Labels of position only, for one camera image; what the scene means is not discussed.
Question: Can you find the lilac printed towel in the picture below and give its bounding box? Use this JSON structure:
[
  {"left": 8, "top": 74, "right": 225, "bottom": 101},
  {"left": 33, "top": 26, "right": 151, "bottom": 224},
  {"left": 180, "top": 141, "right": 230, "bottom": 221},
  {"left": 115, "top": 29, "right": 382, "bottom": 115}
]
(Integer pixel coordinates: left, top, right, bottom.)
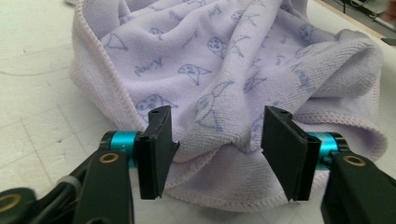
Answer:
[{"left": 66, "top": 0, "right": 389, "bottom": 213}]

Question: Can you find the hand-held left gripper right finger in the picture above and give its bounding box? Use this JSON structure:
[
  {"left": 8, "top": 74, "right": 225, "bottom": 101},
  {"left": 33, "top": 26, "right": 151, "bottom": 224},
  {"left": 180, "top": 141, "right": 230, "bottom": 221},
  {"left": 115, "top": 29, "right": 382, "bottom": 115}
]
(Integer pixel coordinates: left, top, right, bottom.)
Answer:
[{"left": 261, "top": 105, "right": 322, "bottom": 203}]

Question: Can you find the white grid mat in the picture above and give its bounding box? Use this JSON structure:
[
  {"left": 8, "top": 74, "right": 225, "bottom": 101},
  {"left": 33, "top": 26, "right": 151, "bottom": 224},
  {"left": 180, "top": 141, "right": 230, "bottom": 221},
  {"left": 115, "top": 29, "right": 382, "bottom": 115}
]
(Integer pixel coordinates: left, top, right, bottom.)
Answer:
[{"left": 0, "top": 0, "right": 396, "bottom": 224}]

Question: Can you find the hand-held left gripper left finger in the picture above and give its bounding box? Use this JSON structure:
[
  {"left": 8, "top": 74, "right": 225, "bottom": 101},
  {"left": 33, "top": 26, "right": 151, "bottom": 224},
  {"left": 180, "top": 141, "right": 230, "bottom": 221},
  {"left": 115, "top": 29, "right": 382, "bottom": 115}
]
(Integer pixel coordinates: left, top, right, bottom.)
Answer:
[{"left": 135, "top": 105, "right": 181, "bottom": 201}]

